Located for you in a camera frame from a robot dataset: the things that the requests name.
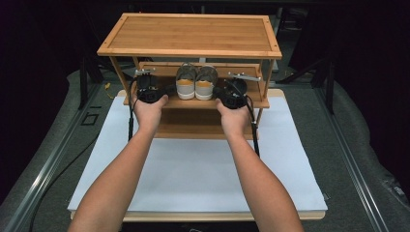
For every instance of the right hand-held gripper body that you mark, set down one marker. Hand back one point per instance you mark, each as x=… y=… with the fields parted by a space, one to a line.
x=237 y=93

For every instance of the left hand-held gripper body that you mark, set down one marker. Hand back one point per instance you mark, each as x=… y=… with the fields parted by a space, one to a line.
x=149 y=88

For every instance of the beige sneaker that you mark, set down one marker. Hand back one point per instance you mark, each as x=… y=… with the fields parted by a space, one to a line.
x=186 y=82
x=205 y=83

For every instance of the wooden shoe rack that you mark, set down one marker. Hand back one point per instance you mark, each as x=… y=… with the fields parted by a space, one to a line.
x=190 y=35

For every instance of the person's left hand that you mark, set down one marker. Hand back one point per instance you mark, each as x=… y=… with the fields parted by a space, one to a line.
x=149 y=114

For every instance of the person's right hand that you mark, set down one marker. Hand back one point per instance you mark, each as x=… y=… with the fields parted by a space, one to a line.
x=233 y=121

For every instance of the yellow tag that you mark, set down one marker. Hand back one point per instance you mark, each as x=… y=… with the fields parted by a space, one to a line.
x=107 y=86

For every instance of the black metal stand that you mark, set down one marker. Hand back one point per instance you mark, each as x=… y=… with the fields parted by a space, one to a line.
x=330 y=87
x=83 y=83

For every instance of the white table mat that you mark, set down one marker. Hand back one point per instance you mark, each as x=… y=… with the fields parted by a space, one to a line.
x=193 y=174

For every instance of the metal floor rail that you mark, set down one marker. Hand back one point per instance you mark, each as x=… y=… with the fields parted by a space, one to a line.
x=42 y=170
x=351 y=167

